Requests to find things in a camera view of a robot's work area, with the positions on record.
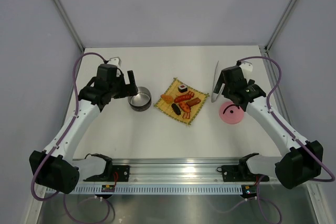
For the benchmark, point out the white slotted cable duct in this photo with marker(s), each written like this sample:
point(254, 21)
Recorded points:
point(168, 189)

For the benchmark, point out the round metal lunch box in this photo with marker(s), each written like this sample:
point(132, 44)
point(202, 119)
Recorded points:
point(141, 101)

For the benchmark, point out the red sausage toy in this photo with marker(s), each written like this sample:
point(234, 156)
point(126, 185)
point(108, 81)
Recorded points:
point(182, 98)

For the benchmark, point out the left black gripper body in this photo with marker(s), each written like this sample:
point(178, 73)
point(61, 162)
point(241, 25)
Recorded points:
point(119, 88)

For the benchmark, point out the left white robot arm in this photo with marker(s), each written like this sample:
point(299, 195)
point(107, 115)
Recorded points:
point(55, 167)

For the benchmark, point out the sushi roll toy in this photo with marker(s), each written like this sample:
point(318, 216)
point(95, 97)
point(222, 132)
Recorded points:
point(182, 88)

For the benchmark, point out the orange cheese wedge toy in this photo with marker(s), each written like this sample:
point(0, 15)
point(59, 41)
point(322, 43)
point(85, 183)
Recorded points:
point(167, 98)

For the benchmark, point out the red bacon slice toy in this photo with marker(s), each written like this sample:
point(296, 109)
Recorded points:
point(191, 94)

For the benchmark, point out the pink round lid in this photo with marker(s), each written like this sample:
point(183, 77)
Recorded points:
point(229, 113)

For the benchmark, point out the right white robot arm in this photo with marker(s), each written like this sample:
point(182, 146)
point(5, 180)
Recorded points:
point(300, 159)

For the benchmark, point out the black seaweed roll toy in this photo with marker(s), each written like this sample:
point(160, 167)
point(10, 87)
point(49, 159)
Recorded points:
point(176, 109)

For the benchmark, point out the frame post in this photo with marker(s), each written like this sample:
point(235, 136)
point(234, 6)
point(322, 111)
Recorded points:
point(68, 24)
point(280, 24)

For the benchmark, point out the orange shrimp toy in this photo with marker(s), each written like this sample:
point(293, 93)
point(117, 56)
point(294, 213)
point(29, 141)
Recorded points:
point(183, 105)

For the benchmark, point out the brown rectangular food toy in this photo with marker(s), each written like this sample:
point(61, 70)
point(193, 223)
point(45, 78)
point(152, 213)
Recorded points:
point(193, 102)

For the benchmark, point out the right frame post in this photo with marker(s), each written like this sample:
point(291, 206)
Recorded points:
point(280, 24)

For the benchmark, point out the metal tongs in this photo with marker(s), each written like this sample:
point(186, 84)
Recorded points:
point(217, 83)

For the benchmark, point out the left frame post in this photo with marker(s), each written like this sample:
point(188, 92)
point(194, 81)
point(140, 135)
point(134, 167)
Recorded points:
point(68, 24)

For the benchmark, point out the bamboo mat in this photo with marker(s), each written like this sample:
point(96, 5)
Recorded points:
point(173, 91)

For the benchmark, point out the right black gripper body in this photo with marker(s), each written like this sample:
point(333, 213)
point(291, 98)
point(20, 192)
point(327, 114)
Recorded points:
point(221, 81)

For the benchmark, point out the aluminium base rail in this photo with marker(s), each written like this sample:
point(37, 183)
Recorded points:
point(175, 170)

